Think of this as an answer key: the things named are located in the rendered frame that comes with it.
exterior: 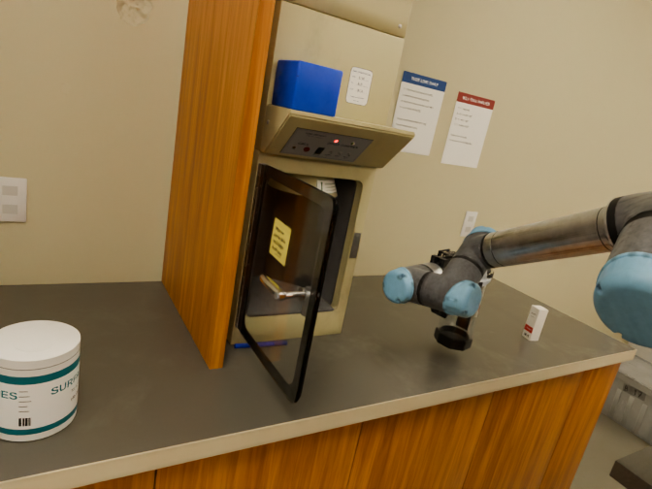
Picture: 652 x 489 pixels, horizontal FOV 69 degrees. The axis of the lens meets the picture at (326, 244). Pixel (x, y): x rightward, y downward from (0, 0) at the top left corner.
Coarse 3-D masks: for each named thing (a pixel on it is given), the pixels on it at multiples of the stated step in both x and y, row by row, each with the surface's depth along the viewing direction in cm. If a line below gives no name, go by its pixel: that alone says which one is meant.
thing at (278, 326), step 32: (288, 192) 90; (320, 192) 80; (288, 224) 90; (320, 224) 80; (256, 256) 103; (288, 256) 90; (320, 256) 80; (256, 288) 102; (288, 288) 89; (320, 288) 81; (256, 320) 102; (288, 320) 89; (256, 352) 102; (288, 352) 89; (288, 384) 89
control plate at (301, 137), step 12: (300, 132) 95; (312, 132) 96; (324, 132) 97; (288, 144) 98; (300, 144) 99; (312, 144) 100; (324, 144) 101; (336, 144) 102; (348, 144) 103; (360, 144) 104; (312, 156) 104; (324, 156) 105; (336, 156) 106; (348, 156) 107
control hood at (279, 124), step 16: (272, 112) 96; (288, 112) 90; (304, 112) 91; (272, 128) 96; (288, 128) 93; (304, 128) 94; (320, 128) 95; (336, 128) 97; (352, 128) 98; (368, 128) 99; (384, 128) 101; (272, 144) 97; (384, 144) 106; (400, 144) 107; (336, 160) 108; (368, 160) 111; (384, 160) 113
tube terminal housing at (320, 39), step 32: (288, 32) 96; (320, 32) 99; (352, 32) 103; (320, 64) 101; (352, 64) 105; (384, 64) 109; (384, 96) 112; (256, 160) 102; (288, 160) 105; (320, 160) 109; (352, 224) 124; (320, 320) 126
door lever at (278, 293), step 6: (264, 276) 88; (264, 282) 87; (270, 282) 85; (276, 282) 86; (270, 288) 85; (276, 288) 83; (300, 288) 85; (276, 294) 82; (282, 294) 82; (288, 294) 83; (294, 294) 83; (300, 294) 84; (282, 300) 82; (300, 300) 85
